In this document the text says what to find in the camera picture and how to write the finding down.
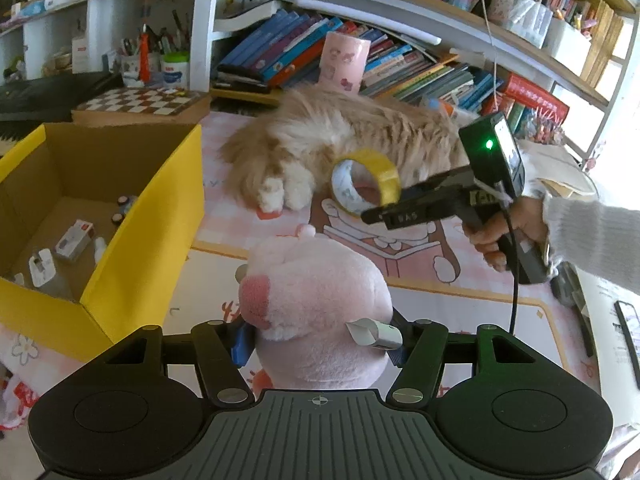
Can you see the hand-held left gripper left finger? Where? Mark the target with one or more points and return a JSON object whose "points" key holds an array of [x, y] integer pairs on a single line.
{"points": [[242, 345]]}

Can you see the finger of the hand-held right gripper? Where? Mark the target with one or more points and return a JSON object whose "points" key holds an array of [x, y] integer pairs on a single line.
{"points": [[435, 182], [415, 212]]}

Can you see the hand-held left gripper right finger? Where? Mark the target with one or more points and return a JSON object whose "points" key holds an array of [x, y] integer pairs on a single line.
{"points": [[420, 345]]}

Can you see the yellow tape roll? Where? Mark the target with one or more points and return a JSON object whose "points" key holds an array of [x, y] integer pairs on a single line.
{"points": [[385, 175]]}

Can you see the pink plush toy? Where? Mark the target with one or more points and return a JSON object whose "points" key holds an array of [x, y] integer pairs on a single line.
{"points": [[310, 310]]}

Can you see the yellow cardboard box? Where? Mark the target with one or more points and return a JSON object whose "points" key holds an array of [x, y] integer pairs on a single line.
{"points": [[145, 270]]}

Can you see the small plastic bottle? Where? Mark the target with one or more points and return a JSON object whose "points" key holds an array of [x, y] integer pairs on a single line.
{"points": [[100, 249]]}

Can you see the black toy car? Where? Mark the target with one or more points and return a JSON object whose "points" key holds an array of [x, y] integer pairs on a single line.
{"points": [[122, 208]]}

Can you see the small white box red label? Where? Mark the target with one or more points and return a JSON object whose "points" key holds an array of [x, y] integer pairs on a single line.
{"points": [[75, 237]]}

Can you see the white plug adapter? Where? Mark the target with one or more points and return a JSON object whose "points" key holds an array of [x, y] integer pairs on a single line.
{"points": [[41, 266]]}

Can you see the pink cloth covered desktop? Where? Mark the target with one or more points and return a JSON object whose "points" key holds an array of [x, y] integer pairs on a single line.
{"points": [[475, 320]]}

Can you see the person's right hand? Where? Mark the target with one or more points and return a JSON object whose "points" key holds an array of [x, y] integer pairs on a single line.
{"points": [[530, 220]]}

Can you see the thick red book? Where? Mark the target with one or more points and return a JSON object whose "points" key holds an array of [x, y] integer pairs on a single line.
{"points": [[537, 97]]}

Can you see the fluffy ginger cat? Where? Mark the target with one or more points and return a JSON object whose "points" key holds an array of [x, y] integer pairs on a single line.
{"points": [[350, 130]]}

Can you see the row of leaning books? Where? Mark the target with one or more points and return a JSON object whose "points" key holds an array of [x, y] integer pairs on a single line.
{"points": [[425, 75]]}

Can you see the white pen holder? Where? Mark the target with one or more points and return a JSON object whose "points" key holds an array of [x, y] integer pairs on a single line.
{"points": [[567, 40]]}

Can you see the clear marker holder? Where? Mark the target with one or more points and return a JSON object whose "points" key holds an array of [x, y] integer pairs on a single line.
{"points": [[520, 15]]}

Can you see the pink printed cup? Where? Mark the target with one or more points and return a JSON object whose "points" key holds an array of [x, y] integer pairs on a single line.
{"points": [[344, 62]]}

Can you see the white light bar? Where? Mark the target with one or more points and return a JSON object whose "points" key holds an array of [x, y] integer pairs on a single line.
{"points": [[365, 17]]}

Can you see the white paper sheet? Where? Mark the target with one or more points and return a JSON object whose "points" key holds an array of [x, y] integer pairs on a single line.
{"points": [[610, 375]]}

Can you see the black smartphone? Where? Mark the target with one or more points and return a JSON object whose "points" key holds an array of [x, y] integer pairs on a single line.
{"points": [[629, 327]]}

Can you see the red white plastic bag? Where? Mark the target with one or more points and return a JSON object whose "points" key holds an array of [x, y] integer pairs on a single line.
{"points": [[15, 395]]}

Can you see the chessboard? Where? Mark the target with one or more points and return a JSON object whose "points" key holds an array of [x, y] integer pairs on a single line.
{"points": [[140, 102]]}

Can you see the white bookshelf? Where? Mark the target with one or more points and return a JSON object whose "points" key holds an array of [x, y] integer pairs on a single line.
{"points": [[205, 25]]}

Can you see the white jar green lid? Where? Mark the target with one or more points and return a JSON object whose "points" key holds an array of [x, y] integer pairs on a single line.
{"points": [[175, 70]]}

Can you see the white side shelf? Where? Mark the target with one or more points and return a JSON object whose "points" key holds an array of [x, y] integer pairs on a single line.
{"points": [[105, 20]]}

